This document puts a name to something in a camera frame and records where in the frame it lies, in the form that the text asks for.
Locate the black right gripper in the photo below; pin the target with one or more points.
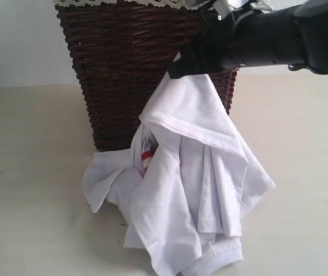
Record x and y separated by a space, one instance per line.
213 50

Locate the white t-shirt red lettering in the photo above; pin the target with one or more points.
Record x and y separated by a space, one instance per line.
185 183

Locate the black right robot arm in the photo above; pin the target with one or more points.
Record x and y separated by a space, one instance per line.
253 34

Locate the dark brown wicker basket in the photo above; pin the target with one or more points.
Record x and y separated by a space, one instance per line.
120 52

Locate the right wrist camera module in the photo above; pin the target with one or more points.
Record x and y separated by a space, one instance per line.
225 7

